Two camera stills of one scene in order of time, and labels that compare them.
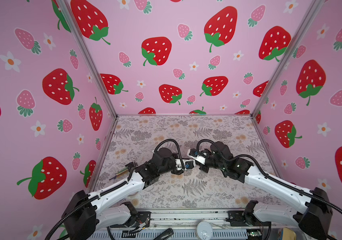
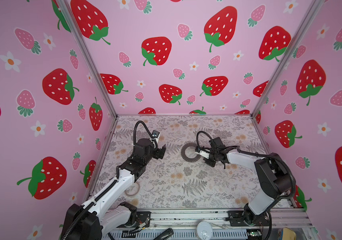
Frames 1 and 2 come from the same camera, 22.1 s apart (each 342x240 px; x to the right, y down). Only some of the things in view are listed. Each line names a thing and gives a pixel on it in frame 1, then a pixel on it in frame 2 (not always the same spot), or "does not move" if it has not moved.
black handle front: x=168 y=233 does not move
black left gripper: x=173 y=156 → x=159 y=153
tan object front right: x=288 y=234 does not move
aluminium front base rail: x=225 y=224 does not move
